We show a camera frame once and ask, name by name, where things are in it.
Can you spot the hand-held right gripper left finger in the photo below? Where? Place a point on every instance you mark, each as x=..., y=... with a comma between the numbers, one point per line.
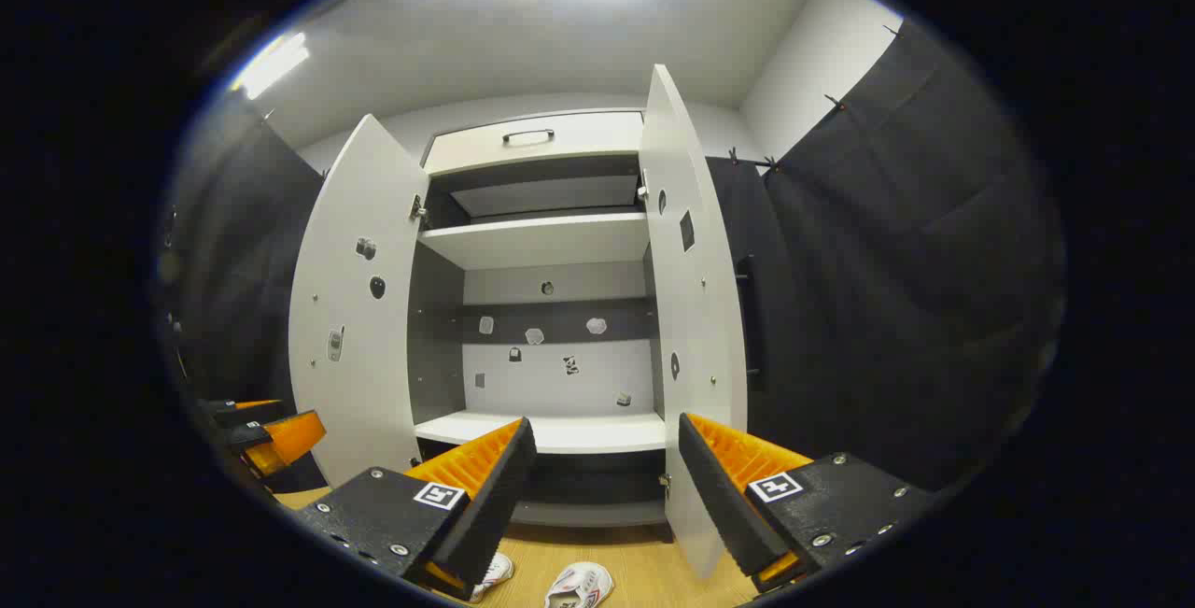
x=499, y=505

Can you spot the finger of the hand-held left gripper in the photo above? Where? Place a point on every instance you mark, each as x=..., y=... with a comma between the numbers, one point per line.
x=294, y=435
x=247, y=415

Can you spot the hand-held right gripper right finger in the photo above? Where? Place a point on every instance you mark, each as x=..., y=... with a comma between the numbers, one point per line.
x=719, y=505

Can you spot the white canvas shoe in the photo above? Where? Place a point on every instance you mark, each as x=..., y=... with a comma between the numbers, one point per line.
x=495, y=573
x=579, y=585

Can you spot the white shoe cabinet door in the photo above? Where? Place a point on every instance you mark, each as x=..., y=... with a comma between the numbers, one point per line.
x=695, y=309
x=355, y=374

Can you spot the white shoe cabinet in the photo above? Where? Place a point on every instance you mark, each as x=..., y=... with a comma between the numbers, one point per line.
x=434, y=337

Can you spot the white cabinet shelf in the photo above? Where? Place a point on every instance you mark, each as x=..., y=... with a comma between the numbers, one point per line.
x=551, y=239
x=579, y=432

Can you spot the narrow ceiling light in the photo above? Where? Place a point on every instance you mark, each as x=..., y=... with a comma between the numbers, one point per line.
x=271, y=64

